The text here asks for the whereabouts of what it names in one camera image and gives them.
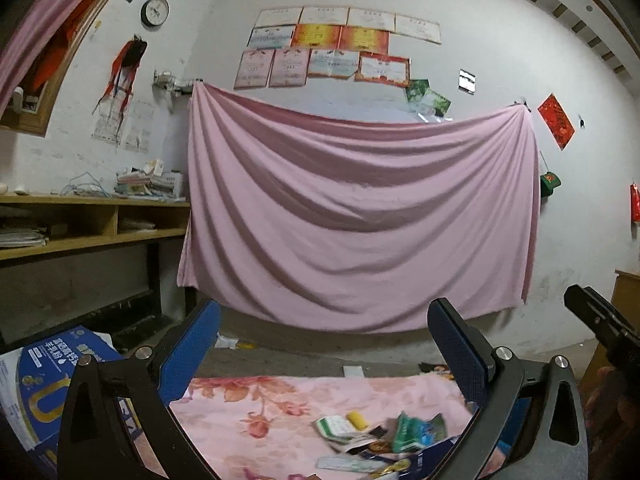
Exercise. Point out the papers in shelf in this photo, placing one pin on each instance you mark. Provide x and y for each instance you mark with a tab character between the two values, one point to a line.
22	237

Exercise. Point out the clear plastic strip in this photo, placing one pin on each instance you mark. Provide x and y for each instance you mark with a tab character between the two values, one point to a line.
350	463

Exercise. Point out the green photo print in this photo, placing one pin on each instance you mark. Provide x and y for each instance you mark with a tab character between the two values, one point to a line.
417	91
437	104

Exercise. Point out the round wall clock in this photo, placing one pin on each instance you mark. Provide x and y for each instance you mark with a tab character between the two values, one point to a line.
154	11

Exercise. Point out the small black white picture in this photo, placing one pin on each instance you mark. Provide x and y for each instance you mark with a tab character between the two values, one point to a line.
467	81

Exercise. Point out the group of wall certificates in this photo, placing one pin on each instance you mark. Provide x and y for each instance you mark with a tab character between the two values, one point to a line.
325	50

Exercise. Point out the green foil packet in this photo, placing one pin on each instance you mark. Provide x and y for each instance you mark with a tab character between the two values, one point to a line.
415	432

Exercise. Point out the wooden cabinet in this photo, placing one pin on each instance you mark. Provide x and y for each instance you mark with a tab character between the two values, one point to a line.
627	285

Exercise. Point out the red hanging ornament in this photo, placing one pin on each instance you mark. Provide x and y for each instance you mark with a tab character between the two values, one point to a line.
635	202

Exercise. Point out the blue printed carton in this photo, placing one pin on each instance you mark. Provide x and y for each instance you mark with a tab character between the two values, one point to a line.
45	360

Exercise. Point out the white paper scrap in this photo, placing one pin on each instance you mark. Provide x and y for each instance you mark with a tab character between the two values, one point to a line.
352	371

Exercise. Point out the pink floral blanket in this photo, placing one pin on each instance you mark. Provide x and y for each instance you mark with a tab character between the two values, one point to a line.
265	425

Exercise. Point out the yellow block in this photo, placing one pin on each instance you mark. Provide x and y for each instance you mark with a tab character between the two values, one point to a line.
358	420

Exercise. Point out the pink hanging sheet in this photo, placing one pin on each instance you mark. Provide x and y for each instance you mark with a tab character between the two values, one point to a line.
360	210

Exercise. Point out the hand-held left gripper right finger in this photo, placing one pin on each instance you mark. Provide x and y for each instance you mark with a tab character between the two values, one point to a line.
455	355

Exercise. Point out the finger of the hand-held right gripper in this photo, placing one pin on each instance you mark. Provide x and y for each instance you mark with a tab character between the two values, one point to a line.
602	322

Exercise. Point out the wooden window frame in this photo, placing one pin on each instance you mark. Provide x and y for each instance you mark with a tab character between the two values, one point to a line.
37	120

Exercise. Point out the blue packet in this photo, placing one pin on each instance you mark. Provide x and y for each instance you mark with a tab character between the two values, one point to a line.
430	460

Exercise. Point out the pink curtain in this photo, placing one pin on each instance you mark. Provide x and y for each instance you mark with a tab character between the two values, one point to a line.
35	20

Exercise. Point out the red paper poster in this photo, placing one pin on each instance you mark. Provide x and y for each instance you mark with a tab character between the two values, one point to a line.
556	121

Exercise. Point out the white wall electrical fixture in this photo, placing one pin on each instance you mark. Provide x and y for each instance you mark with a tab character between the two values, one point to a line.
170	82

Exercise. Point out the stack of papers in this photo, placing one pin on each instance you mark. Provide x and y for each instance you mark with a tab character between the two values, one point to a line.
150	182

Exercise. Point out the white green packet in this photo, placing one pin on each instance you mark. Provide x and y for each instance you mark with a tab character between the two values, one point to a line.
335	430

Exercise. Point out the white paper wall sheets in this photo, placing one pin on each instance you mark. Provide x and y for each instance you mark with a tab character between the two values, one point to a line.
135	127

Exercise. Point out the wooden shelf desk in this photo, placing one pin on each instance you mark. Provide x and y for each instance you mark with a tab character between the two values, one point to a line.
95	242

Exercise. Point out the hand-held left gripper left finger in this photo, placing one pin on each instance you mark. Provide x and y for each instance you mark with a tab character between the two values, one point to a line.
192	355

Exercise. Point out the red black tassel ornament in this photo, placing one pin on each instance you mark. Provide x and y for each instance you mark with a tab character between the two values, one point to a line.
125	67

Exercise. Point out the person's right hand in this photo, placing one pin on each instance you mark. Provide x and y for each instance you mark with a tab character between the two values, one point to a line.
607	400

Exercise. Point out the orange cloth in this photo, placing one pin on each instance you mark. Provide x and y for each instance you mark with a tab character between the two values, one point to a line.
62	45

